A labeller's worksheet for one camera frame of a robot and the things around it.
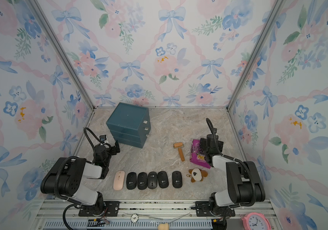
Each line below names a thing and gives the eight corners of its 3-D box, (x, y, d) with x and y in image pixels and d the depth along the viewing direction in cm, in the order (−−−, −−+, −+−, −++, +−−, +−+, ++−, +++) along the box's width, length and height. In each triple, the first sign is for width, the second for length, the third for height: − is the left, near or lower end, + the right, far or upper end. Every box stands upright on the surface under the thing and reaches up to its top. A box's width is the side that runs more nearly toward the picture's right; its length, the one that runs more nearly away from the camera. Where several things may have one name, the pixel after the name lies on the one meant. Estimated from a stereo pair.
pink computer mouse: (112, 190, 82) (111, 189, 80) (116, 171, 88) (115, 170, 87) (122, 190, 82) (121, 189, 80) (126, 171, 88) (125, 170, 87)
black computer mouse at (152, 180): (147, 189, 82) (146, 187, 80) (148, 173, 88) (148, 171, 86) (157, 189, 82) (157, 187, 80) (157, 173, 88) (157, 171, 86)
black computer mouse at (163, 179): (157, 188, 83) (157, 186, 80) (158, 172, 88) (158, 170, 86) (168, 188, 83) (168, 186, 80) (168, 172, 88) (168, 170, 86)
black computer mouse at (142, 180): (136, 189, 82) (136, 188, 80) (138, 174, 88) (138, 172, 85) (146, 189, 82) (146, 188, 80) (148, 174, 88) (147, 172, 85)
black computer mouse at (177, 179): (172, 188, 83) (172, 186, 80) (172, 172, 88) (172, 170, 86) (182, 188, 83) (182, 186, 80) (181, 172, 88) (181, 170, 86)
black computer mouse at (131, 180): (125, 189, 82) (124, 187, 80) (128, 173, 88) (127, 171, 85) (135, 189, 82) (135, 187, 80) (137, 173, 88) (137, 171, 85)
